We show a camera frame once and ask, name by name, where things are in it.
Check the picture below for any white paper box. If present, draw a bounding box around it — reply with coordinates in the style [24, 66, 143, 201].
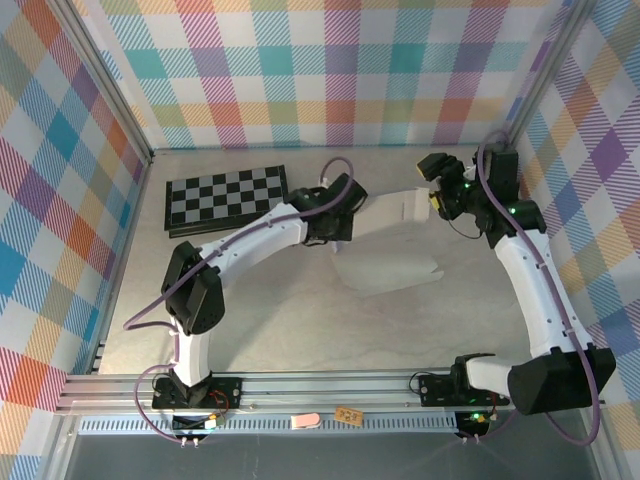
[332, 185, 445, 300]

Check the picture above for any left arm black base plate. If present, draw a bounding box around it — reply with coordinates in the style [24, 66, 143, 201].
[151, 375, 244, 412]

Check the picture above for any aluminium corner post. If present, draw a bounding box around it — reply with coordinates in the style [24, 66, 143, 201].
[47, 0, 155, 169]
[498, 0, 599, 159]

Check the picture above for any aluminium frame rail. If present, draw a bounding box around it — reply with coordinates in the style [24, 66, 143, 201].
[54, 369, 609, 416]

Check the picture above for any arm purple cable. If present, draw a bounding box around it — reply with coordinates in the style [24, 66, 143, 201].
[462, 130, 603, 446]
[123, 155, 357, 446]

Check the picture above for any grey slotted cable duct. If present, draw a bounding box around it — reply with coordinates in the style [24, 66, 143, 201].
[79, 413, 459, 435]

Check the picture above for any right black connector board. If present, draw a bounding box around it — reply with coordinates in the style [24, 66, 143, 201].
[454, 410, 490, 437]

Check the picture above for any left black connector board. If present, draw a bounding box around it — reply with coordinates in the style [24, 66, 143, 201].
[171, 413, 226, 435]

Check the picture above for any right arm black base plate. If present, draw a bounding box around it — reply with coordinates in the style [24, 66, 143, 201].
[417, 373, 511, 407]

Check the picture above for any black grey chessboard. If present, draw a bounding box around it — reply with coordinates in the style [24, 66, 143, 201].
[163, 164, 290, 240]

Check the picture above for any black connector board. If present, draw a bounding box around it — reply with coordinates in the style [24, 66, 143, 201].
[171, 413, 226, 435]
[454, 410, 490, 437]

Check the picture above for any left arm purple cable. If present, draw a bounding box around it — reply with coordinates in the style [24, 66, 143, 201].
[123, 155, 357, 446]

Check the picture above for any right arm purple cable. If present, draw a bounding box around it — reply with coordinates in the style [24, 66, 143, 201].
[462, 130, 603, 446]

